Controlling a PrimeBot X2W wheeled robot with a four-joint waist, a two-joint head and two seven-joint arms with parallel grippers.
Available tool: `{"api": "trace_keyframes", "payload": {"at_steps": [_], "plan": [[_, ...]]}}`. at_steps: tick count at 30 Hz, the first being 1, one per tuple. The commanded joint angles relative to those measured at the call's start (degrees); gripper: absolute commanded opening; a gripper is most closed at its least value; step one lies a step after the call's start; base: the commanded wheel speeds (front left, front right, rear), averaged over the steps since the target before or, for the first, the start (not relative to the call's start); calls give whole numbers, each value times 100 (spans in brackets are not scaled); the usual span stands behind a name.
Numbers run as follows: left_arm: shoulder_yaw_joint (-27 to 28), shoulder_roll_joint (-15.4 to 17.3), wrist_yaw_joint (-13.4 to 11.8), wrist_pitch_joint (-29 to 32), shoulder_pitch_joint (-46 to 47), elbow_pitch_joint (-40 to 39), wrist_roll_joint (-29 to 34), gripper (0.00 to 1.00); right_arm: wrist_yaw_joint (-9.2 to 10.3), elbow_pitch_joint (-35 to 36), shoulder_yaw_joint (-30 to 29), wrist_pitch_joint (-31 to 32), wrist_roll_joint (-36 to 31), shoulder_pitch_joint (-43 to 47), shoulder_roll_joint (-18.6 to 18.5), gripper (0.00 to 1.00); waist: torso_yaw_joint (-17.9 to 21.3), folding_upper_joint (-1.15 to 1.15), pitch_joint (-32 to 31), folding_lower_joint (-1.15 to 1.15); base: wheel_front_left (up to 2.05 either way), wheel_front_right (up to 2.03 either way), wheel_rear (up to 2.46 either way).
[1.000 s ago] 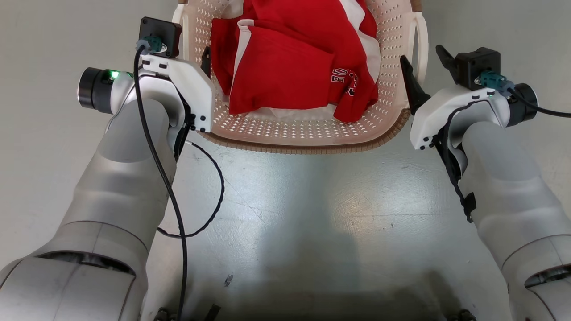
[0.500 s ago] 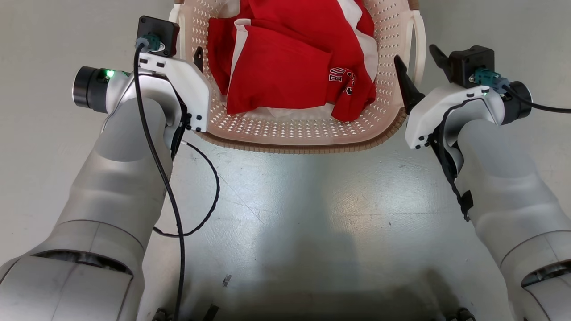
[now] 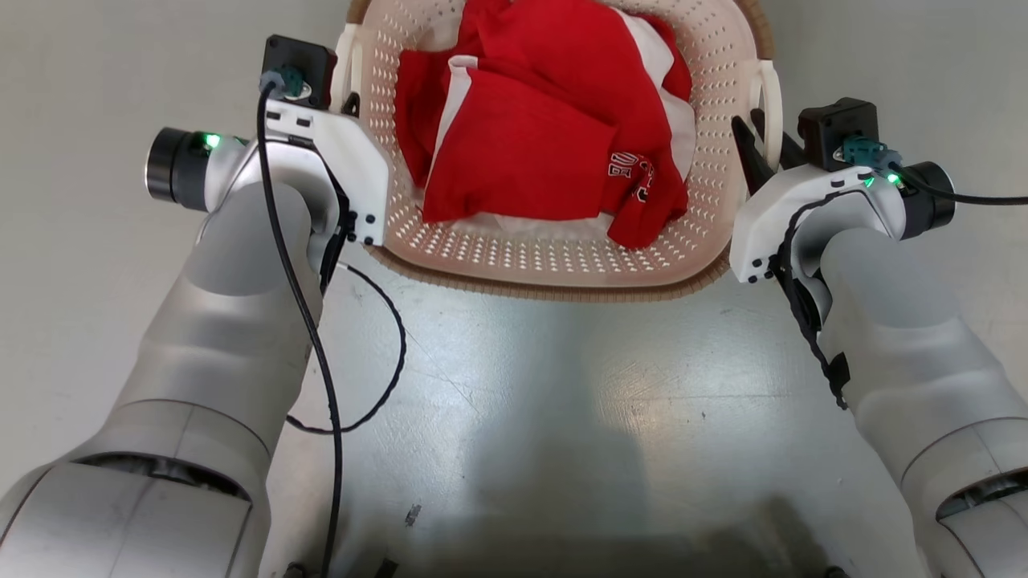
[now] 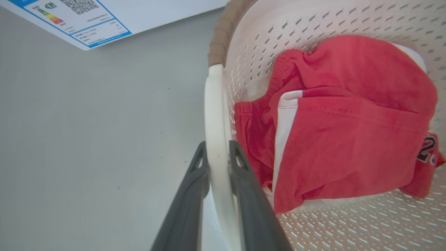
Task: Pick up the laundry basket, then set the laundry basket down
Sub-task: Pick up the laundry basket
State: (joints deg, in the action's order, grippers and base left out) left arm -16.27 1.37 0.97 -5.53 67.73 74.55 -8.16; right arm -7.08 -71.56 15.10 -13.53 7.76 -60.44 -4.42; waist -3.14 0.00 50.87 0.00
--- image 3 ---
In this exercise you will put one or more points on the red printed garment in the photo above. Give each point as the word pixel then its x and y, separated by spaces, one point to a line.
pixel 522 136

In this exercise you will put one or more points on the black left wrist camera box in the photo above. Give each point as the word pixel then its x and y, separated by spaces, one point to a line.
pixel 309 60

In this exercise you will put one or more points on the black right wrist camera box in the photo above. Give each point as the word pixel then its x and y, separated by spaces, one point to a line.
pixel 831 128

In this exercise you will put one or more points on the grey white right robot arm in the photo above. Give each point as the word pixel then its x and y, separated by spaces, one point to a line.
pixel 907 337

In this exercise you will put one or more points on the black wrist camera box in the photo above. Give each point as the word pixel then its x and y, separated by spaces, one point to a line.
pixel 831 128
pixel 309 60

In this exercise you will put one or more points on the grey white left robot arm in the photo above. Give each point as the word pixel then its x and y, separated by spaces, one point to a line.
pixel 209 337

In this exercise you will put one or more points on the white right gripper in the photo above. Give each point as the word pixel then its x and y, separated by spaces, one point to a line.
pixel 771 209

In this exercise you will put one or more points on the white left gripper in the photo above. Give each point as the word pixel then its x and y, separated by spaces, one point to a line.
pixel 353 160

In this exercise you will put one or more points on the beige perforated plastic laundry basket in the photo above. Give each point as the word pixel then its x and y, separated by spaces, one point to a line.
pixel 562 261

